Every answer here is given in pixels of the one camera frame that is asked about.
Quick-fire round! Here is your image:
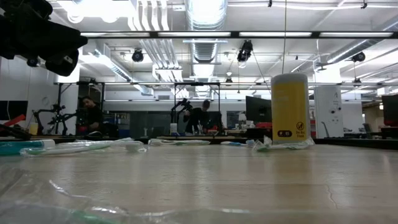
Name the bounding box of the black computer monitor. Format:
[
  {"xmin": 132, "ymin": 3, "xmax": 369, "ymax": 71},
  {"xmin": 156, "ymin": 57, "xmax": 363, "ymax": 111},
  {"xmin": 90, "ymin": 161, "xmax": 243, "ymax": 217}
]
[
  {"xmin": 381, "ymin": 94, "xmax": 398, "ymax": 127},
  {"xmin": 245, "ymin": 95, "xmax": 273, "ymax": 124}
]

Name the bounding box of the yellow wipes canister white lid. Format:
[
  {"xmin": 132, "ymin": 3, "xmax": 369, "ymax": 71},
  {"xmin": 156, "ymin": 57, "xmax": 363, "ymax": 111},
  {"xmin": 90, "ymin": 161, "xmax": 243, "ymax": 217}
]
[{"xmin": 270, "ymin": 73, "xmax": 311, "ymax": 144}]

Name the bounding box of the black wall screen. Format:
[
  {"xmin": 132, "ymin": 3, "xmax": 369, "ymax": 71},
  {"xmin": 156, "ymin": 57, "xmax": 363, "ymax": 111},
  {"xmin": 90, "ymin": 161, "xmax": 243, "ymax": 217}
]
[{"xmin": 0, "ymin": 100, "xmax": 29, "ymax": 121}]

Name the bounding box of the white column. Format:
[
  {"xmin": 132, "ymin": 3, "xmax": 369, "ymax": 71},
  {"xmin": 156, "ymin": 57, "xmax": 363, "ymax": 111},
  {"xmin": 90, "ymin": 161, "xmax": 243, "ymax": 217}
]
[{"xmin": 313, "ymin": 85, "xmax": 345, "ymax": 139}]

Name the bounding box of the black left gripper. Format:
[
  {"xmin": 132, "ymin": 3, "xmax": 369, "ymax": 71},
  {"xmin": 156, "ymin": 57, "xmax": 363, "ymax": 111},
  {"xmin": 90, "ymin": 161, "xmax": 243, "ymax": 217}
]
[{"xmin": 0, "ymin": 17, "xmax": 89, "ymax": 77}]

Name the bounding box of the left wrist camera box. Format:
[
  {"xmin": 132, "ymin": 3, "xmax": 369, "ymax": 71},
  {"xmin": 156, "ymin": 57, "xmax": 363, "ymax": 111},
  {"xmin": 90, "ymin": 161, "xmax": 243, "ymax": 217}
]
[{"xmin": 0, "ymin": 0, "xmax": 53, "ymax": 19}]

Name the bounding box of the teal mouthwash bottle white cap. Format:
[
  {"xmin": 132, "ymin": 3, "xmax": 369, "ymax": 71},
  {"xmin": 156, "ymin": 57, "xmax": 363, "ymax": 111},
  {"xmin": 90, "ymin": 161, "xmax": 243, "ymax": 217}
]
[{"xmin": 0, "ymin": 139, "xmax": 56, "ymax": 157}]

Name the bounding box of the person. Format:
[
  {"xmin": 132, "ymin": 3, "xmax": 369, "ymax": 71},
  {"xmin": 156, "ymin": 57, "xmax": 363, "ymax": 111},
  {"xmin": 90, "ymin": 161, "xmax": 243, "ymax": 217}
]
[
  {"xmin": 77, "ymin": 95, "xmax": 105, "ymax": 138},
  {"xmin": 183, "ymin": 99, "xmax": 215, "ymax": 136}
]

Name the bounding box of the black overhead camera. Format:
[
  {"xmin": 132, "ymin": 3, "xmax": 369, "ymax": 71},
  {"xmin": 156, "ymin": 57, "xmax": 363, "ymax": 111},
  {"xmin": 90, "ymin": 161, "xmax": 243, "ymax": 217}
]
[{"xmin": 236, "ymin": 39, "xmax": 254, "ymax": 63}]

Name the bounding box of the black overhead light beam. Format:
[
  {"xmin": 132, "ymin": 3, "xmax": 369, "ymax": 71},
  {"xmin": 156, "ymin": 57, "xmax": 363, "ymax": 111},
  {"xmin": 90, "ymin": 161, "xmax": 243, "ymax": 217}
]
[{"xmin": 79, "ymin": 30, "xmax": 398, "ymax": 40}]

